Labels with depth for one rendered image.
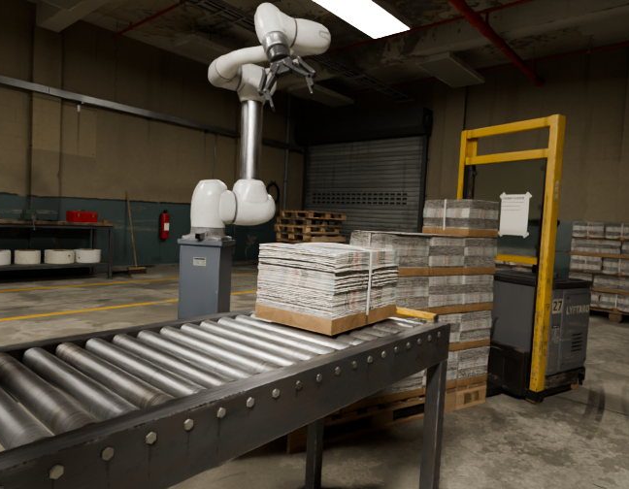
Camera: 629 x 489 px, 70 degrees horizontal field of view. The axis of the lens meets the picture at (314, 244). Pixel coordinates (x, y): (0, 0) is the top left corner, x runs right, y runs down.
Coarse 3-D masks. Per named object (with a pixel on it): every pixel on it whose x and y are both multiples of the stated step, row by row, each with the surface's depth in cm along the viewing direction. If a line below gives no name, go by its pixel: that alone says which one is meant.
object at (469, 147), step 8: (464, 136) 338; (464, 144) 338; (472, 144) 341; (464, 152) 338; (472, 152) 341; (464, 160) 338; (464, 168) 338; (464, 176) 340; (472, 176) 339; (464, 184) 339; (472, 184) 341; (464, 192) 339
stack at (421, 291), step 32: (416, 288) 251; (448, 288) 264; (416, 320) 251; (448, 320) 266; (448, 352) 268; (416, 384) 256; (352, 416) 232; (384, 416) 244; (416, 416) 257; (288, 448) 213
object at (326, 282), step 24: (264, 264) 136; (288, 264) 130; (312, 264) 124; (336, 264) 120; (360, 264) 133; (264, 288) 136; (288, 288) 130; (312, 288) 125; (336, 288) 121; (360, 288) 131; (312, 312) 125; (336, 312) 122
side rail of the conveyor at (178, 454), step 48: (384, 336) 126; (432, 336) 138; (240, 384) 84; (288, 384) 90; (336, 384) 102; (384, 384) 118; (96, 432) 63; (144, 432) 66; (192, 432) 73; (240, 432) 81; (288, 432) 91; (0, 480) 53; (48, 480) 57; (96, 480) 61; (144, 480) 67
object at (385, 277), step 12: (384, 252) 141; (396, 252) 147; (384, 264) 142; (396, 264) 148; (384, 276) 142; (396, 276) 149; (372, 288) 138; (384, 288) 144; (372, 300) 138; (384, 300) 144
